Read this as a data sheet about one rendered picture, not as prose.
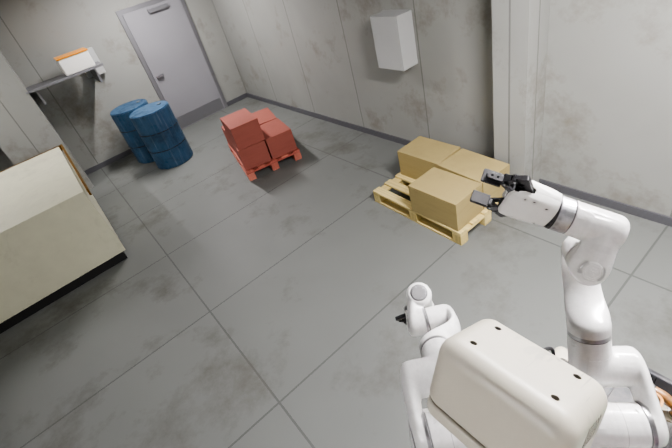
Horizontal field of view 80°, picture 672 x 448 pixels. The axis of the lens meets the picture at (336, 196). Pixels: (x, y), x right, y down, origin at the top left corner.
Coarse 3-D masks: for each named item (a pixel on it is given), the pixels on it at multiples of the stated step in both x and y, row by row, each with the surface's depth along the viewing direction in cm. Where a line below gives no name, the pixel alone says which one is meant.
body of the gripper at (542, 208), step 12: (504, 192) 90; (516, 192) 81; (528, 192) 81; (540, 192) 81; (552, 192) 81; (504, 204) 86; (516, 204) 84; (528, 204) 82; (540, 204) 81; (552, 204) 80; (516, 216) 87; (528, 216) 85; (540, 216) 83; (552, 216) 82
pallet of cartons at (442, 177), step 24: (408, 144) 434; (432, 144) 422; (408, 168) 429; (432, 168) 386; (456, 168) 377; (480, 168) 368; (504, 168) 360; (384, 192) 424; (408, 192) 414; (432, 192) 356; (456, 192) 348; (408, 216) 403; (432, 216) 369; (456, 216) 342; (480, 216) 364; (456, 240) 358
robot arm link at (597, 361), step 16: (576, 352) 88; (592, 352) 85; (608, 352) 86; (624, 352) 87; (576, 368) 89; (592, 368) 86; (608, 368) 86; (624, 368) 86; (640, 368) 85; (608, 384) 87; (624, 384) 86; (640, 384) 84; (640, 400) 84; (656, 400) 82; (656, 416) 81; (656, 432) 80
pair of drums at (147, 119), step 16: (112, 112) 642; (128, 112) 627; (144, 112) 600; (160, 112) 596; (128, 128) 639; (144, 128) 597; (160, 128) 602; (176, 128) 624; (128, 144) 664; (144, 144) 657; (160, 144) 612; (176, 144) 625; (144, 160) 673; (160, 160) 629; (176, 160) 632
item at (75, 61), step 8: (80, 48) 608; (64, 56) 576; (72, 56) 580; (80, 56) 585; (88, 56) 591; (64, 64) 577; (72, 64) 582; (80, 64) 588; (88, 64) 594; (64, 72) 584; (72, 72) 585
